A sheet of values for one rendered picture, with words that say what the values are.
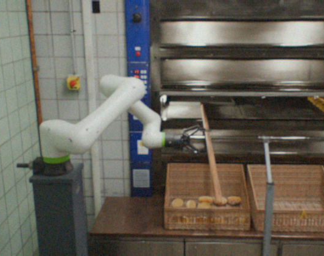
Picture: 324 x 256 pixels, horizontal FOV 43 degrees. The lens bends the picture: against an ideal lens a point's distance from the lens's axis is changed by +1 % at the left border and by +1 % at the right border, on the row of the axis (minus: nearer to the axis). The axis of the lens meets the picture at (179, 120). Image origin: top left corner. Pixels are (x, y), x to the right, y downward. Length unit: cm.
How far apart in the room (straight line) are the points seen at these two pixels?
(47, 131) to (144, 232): 107
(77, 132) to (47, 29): 132
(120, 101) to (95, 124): 18
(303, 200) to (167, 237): 107
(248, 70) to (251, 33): 25
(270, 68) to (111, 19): 115
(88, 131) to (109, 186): 139
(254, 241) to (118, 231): 87
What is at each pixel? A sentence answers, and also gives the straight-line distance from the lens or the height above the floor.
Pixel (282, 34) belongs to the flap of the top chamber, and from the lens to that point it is 290.
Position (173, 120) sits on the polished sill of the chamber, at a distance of 294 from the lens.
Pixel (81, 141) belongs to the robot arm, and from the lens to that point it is 181.
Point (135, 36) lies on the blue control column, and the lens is 284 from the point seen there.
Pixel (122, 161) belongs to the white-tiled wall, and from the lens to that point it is 309.
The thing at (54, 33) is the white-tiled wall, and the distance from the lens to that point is 300.
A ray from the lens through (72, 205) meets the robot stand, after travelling 201.
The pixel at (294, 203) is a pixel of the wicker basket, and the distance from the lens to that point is 312.
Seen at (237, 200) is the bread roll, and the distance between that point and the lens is 298.
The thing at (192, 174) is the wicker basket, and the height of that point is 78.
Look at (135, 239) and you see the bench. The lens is 272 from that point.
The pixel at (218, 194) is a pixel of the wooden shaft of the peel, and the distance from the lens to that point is 174.
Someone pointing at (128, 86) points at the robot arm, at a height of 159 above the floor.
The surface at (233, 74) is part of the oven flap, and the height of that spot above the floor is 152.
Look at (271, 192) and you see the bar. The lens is 251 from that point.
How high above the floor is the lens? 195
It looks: 15 degrees down
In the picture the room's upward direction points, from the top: straight up
